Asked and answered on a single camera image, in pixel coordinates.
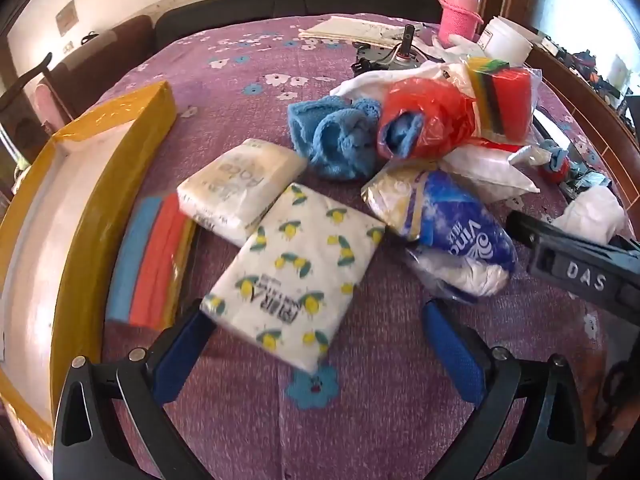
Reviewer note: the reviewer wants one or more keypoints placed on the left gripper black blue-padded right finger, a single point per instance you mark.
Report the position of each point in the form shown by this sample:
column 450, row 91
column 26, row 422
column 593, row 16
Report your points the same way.
column 549, row 440

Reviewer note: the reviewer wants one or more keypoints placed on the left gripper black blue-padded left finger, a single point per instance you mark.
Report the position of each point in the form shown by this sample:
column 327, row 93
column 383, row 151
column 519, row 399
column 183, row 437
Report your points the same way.
column 88, row 439

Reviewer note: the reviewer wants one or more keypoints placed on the blue Vinda tissue pack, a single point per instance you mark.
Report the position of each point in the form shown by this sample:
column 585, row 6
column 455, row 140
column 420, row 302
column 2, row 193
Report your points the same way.
column 448, row 238

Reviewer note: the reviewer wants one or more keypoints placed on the white plastic bag pack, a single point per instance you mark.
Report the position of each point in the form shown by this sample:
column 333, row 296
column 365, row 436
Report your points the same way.
column 492, row 174

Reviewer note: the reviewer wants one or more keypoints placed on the blue red sponge pack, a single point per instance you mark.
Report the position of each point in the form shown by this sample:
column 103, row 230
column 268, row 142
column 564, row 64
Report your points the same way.
column 148, row 273

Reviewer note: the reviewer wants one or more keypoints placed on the rainbow sponge pack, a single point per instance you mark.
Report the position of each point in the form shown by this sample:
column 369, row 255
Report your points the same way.
column 504, row 98

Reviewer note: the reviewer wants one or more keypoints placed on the red plastic bag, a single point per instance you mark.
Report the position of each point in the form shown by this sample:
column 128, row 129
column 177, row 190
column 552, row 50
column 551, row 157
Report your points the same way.
column 430, row 115

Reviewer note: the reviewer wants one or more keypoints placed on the lemon print tissue pack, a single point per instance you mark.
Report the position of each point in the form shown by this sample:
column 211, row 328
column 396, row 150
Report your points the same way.
column 291, row 284

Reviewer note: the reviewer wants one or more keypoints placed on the beige tissue pack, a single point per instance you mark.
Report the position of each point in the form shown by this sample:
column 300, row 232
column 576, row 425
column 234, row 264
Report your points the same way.
column 230, row 195

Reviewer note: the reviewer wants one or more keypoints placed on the blue fluffy towel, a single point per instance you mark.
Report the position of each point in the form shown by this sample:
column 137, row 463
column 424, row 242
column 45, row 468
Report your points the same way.
column 340, row 138

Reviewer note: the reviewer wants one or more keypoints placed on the white cloth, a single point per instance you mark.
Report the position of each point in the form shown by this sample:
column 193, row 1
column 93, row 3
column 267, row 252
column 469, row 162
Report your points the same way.
column 594, row 215

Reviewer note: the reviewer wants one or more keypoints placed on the yellow-rimmed white tray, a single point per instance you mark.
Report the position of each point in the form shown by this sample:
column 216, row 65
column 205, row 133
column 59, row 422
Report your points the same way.
column 59, row 241

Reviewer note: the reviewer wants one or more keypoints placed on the purple floral bedspread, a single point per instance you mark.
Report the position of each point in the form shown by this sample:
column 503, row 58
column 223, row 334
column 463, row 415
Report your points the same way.
column 383, row 408

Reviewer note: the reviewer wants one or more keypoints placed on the pink knit-sleeved bottle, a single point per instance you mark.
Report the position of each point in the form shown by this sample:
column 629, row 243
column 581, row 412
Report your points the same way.
column 459, row 18

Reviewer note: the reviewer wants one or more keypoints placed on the dark wooden chair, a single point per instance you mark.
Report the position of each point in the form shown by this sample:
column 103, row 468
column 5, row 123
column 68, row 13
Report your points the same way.
column 18, row 117

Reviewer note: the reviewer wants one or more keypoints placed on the brown armchair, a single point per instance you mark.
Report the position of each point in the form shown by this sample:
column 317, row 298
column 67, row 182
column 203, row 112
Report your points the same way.
column 77, row 82

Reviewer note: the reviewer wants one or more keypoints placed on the white folded paper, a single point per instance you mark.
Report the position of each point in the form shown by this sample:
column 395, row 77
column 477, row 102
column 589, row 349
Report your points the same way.
column 353, row 30

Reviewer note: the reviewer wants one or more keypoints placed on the black sofa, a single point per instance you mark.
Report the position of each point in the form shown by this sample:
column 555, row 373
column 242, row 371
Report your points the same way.
column 210, row 14

